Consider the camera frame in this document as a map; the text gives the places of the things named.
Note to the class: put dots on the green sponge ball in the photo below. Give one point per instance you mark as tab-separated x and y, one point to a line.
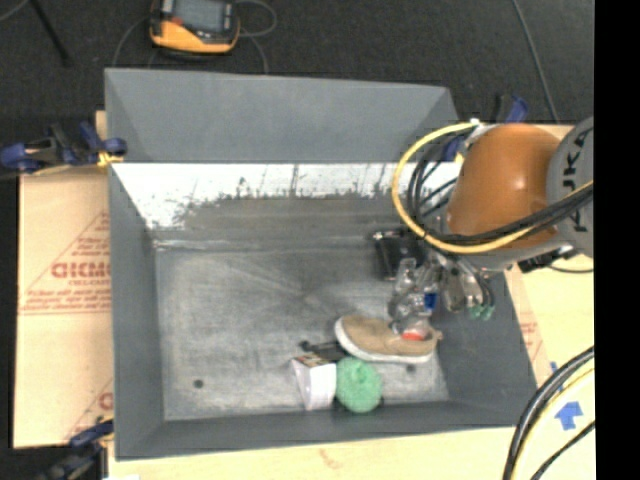
357	385

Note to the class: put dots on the grey metal bin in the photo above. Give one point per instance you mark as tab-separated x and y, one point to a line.
260	308

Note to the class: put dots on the brown cardboard board, red print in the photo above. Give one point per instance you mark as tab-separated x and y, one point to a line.
60	318

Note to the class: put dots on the white box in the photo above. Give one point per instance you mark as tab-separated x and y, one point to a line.
317	385

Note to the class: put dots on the black cylinder on white bracket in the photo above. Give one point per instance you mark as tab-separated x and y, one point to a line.
537	262

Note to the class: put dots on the tan shoe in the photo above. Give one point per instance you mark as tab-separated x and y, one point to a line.
372	340

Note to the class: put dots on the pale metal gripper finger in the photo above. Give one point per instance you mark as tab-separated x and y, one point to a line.
425	313
403	293

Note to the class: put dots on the black flat tool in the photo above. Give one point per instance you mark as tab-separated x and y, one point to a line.
324	349

